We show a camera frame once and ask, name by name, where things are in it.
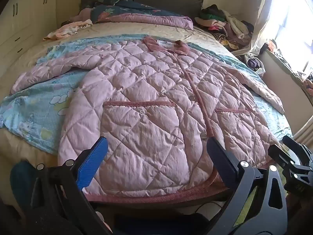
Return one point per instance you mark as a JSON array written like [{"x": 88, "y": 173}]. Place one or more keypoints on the small pink white cloth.
[{"x": 68, "y": 29}]

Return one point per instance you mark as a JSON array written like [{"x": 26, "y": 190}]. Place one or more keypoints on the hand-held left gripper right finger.
[{"x": 220, "y": 160}]

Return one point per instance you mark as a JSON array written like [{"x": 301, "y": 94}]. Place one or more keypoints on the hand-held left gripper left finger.
[{"x": 93, "y": 161}]

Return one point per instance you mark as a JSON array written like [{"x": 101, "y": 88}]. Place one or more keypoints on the pink quilted jacket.
[{"x": 146, "y": 90}]

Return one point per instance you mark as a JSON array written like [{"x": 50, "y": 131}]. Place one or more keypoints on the cream curtain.
[{"x": 261, "y": 12}]

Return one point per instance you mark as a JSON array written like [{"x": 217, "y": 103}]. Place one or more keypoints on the floral laundry basket with clothes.
[{"x": 254, "y": 63}]

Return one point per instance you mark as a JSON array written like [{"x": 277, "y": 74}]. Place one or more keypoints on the bed with beige sheet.
[{"x": 117, "y": 30}]

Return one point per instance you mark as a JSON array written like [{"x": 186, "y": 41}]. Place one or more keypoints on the navy floral quilt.
[{"x": 137, "y": 11}]

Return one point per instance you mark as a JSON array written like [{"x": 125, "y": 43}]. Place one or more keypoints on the pile of mixed clothes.
[{"x": 220, "y": 22}]

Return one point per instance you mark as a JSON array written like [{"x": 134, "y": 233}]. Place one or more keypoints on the light blue cartoon printed blanket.
[{"x": 41, "y": 107}]

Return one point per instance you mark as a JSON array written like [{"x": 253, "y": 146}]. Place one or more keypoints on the clothes on window sill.
[{"x": 281, "y": 53}]

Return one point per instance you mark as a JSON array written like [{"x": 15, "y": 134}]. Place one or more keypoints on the window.
[{"x": 293, "y": 17}]

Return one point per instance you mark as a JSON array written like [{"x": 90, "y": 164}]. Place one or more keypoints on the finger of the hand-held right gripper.
[
  {"x": 297, "y": 149},
  {"x": 281, "y": 158}
]

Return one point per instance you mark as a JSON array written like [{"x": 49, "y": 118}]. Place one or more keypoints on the cream wardrobe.
[{"x": 22, "y": 17}]

